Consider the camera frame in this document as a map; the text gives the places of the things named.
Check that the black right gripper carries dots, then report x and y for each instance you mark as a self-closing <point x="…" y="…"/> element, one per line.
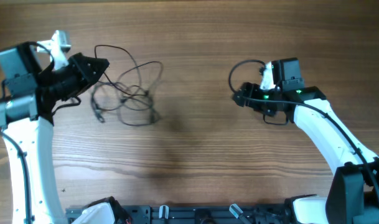
<point x="249" y="89"/>

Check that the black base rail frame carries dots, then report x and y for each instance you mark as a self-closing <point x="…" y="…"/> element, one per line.
<point x="192" y="214"/>

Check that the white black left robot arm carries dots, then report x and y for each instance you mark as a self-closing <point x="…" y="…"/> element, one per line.
<point x="27" y="125"/>

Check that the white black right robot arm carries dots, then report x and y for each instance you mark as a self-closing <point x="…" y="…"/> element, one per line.
<point x="354" y="193"/>

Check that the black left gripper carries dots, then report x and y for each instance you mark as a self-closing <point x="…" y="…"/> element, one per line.
<point x="82" y="65"/>

